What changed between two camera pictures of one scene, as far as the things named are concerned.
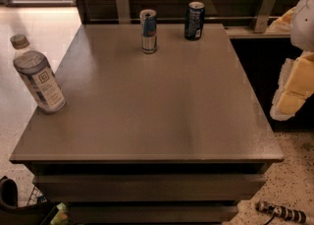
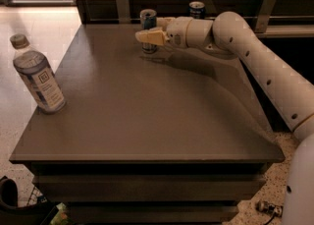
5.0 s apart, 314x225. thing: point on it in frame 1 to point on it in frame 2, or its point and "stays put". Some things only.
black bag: [13, 214] stays put
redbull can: [148, 28] stays put
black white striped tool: [286, 213] stays put
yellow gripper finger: [283, 24] to [176, 30]
